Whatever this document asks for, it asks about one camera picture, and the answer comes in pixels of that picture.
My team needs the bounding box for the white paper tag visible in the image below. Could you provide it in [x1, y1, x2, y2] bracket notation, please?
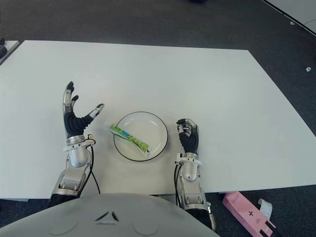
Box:
[257, 197, 273, 219]

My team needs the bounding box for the white side table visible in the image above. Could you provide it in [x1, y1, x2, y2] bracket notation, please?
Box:
[0, 40, 20, 66]

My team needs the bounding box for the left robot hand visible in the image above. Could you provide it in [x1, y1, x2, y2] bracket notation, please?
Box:
[62, 80, 105, 139]

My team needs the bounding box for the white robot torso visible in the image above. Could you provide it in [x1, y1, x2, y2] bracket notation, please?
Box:
[0, 192, 221, 237]

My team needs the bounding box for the green white toothpaste tube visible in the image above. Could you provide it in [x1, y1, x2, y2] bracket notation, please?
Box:
[102, 121, 152, 156]

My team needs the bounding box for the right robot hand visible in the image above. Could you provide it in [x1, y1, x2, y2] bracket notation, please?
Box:
[175, 118, 200, 154]

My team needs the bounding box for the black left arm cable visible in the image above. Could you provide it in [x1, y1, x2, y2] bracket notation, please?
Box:
[86, 145, 101, 194]

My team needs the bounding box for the white neighbouring table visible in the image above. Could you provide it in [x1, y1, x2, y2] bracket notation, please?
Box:
[261, 0, 316, 34]

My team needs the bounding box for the white plate black rim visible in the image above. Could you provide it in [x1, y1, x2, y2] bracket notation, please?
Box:
[113, 111, 169, 162]

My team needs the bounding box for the pink cardboard box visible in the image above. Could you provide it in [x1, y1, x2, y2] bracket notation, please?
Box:
[222, 190, 277, 237]

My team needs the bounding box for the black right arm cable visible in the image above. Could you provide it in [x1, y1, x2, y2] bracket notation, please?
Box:
[173, 163, 182, 206]

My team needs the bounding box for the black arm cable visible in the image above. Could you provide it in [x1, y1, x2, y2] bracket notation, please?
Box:
[173, 163, 182, 206]
[86, 145, 101, 194]

